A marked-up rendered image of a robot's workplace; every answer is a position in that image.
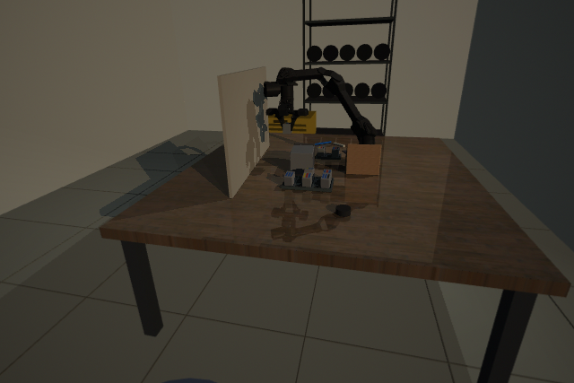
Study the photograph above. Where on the black short cylinder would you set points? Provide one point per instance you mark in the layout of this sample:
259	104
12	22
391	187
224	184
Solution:
343	210

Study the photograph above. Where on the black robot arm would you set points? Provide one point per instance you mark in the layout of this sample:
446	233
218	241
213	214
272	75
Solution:
287	78

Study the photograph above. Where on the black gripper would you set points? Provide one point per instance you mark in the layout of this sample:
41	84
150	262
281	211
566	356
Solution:
295	113

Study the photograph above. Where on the brown flat wall panel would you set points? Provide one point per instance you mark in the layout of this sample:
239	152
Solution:
244	123

